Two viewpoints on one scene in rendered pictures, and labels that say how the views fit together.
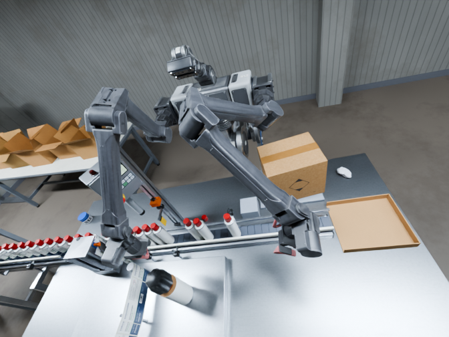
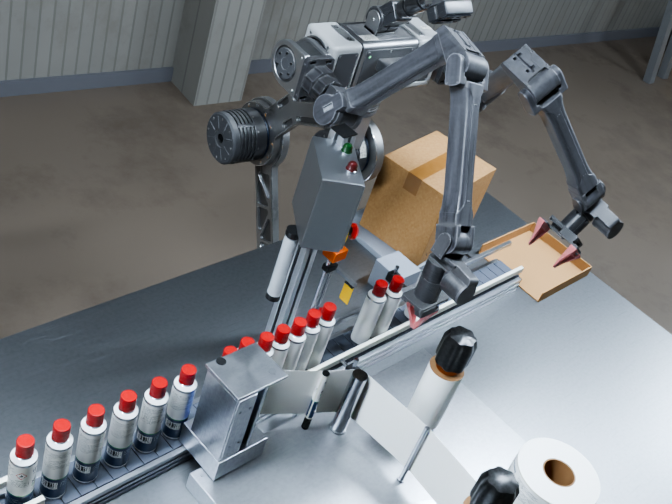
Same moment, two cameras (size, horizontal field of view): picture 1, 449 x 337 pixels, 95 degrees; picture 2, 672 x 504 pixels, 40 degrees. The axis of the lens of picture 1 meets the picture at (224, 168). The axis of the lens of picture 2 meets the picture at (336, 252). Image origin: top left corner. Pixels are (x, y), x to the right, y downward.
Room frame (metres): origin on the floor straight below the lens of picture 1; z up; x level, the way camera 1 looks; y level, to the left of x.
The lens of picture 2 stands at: (0.22, 2.14, 2.52)
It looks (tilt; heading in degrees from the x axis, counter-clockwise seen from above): 36 degrees down; 286
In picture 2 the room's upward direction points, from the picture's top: 20 degrees clockwise
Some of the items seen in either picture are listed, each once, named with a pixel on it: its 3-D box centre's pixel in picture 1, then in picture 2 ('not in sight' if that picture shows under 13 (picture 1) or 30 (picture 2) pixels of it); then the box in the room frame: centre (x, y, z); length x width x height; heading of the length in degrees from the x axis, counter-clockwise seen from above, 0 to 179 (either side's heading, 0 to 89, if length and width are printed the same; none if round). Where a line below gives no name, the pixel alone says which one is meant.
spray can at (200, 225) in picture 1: (203, 229); (386, 307); (0.60, 0.23, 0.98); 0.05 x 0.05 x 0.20
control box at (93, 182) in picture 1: (113, 180); (327, 194); (0.77, 0.48, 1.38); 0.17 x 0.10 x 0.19; 127
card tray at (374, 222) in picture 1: (367, 222); (535, 260); (0.35, -0.54, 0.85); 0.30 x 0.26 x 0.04; 72
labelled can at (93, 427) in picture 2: (69, 245); (90, 443); (0.88, 1.09, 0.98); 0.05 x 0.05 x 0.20
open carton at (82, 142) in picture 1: (87, 136); not in sight; (2.32, 1.27, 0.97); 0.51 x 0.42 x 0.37; 160
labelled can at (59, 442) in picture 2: (60, 247); (57, 458); (0.90, 1.16, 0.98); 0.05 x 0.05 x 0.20
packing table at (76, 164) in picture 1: (77, 170); not in sight; (2.75, 2.00, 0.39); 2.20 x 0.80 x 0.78; 65
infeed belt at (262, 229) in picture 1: (182, 241); (324, 361); (0.66, 0.41, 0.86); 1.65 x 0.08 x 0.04; 72
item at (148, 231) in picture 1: (154, 235); (304, 343); (0.70, 0.52, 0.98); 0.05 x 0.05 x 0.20
